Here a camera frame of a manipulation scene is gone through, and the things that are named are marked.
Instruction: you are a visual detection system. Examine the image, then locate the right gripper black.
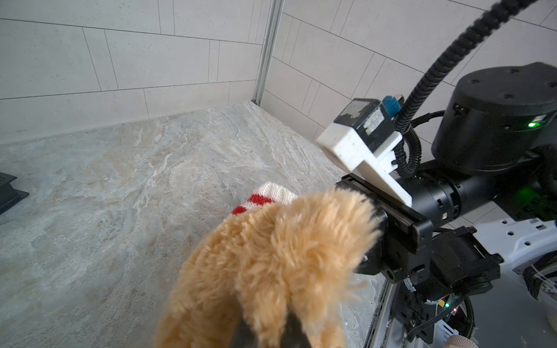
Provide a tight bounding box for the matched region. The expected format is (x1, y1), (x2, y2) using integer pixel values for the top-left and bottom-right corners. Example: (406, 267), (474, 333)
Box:
(337, 161), (502, 300)

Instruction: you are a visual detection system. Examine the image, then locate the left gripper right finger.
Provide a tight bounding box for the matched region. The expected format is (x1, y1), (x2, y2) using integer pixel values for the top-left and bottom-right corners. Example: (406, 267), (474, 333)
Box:
(281, 313), (311, 348)

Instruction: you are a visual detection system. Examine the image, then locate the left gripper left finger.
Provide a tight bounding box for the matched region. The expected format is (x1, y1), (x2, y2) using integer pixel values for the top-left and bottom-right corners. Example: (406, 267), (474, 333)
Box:
(229, 319), (258, 348)

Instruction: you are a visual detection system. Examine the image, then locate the brown teddy bear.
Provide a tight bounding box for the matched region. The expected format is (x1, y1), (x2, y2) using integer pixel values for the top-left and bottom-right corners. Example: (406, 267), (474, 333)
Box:
(154, 188), (381, 347)

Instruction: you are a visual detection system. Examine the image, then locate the red white striped sweater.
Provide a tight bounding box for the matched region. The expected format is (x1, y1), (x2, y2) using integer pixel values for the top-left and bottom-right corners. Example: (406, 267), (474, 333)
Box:
(232, 182), (297, 215)

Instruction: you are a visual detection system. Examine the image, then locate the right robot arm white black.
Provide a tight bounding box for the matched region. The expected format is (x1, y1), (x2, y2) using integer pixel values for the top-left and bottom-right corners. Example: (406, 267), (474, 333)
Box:
(341, 62), (556, 300)

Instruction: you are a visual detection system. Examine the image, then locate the right green circuit board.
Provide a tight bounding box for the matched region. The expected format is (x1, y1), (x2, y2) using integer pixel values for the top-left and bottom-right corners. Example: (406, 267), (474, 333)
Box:
(432, 294), (466, 323)

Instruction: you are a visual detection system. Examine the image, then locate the black corrugated cable conduit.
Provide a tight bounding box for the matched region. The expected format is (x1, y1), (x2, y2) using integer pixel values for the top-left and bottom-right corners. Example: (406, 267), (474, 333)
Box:
(391, 0), (540, 179)

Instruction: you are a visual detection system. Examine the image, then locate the beige cylindrical handle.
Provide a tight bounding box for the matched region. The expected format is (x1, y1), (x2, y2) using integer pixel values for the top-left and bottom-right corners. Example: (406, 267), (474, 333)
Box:
(443, 335), (479, 348)

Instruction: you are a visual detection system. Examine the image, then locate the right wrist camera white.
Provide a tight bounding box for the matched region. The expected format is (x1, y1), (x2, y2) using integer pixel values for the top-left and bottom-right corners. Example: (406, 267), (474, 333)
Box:
(316, 98), (413, 207)

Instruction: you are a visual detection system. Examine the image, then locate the right aluminium corner post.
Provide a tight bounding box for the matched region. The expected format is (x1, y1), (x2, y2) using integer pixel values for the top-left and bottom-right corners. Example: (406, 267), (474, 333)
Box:
(252, 0), (285, 106)

